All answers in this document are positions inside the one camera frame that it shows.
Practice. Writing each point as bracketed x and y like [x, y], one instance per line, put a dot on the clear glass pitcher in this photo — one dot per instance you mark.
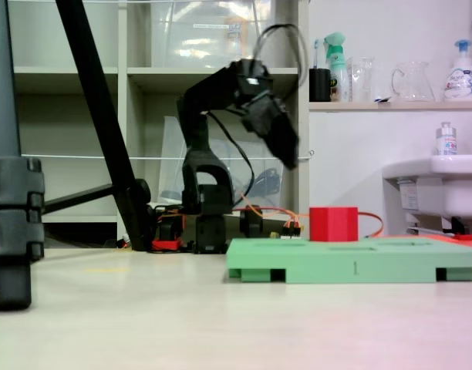
[413, 83]

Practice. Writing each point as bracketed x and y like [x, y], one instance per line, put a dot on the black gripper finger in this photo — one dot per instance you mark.
[276, 142]
[289, 133]

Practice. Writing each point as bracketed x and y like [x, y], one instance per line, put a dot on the yellow tape strip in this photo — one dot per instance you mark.
[106, 270]

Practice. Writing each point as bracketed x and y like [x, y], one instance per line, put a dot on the green spray bottle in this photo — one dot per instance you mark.
[336, 69]

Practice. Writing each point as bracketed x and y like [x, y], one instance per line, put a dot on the blue white toothbrush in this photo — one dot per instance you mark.
[316, 50]

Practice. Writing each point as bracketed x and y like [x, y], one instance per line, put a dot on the clear glass beaker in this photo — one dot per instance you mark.
[362, 81]

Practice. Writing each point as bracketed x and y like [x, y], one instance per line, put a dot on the red octagonal pillar block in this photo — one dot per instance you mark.
[332, 225]

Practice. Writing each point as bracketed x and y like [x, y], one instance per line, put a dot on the small clear sanitizer bottle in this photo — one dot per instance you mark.
[446, 140]

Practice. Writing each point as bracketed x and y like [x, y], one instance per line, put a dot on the clear plastic storage bin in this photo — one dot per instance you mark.
[189, 38]

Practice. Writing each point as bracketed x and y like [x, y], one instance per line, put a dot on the black tripod leg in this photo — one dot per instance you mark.
[8, 216]
[101, 115]

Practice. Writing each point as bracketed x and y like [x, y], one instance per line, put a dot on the white pump soap bottle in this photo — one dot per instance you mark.
[463, 81]

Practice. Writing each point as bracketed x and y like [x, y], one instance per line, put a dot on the clear plastic file tray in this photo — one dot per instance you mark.
[174, 165]

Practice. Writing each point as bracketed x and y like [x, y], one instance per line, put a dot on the beige wall shelf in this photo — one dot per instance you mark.
[413, 106]

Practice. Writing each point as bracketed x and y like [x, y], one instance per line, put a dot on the black cup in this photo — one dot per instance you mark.
[319, 86]

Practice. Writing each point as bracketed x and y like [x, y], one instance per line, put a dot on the small red and black clamp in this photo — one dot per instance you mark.
[464, 236]

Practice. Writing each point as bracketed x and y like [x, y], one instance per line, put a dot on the white sink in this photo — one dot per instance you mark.
[452, 185]

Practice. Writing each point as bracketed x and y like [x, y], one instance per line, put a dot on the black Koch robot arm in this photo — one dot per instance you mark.
[205, 92]

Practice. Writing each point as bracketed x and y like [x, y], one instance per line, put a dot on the beige shelf unit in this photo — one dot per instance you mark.
[122, 115]

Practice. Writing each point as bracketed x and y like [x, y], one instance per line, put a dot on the green shape sorting board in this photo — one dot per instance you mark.
[394, 266]

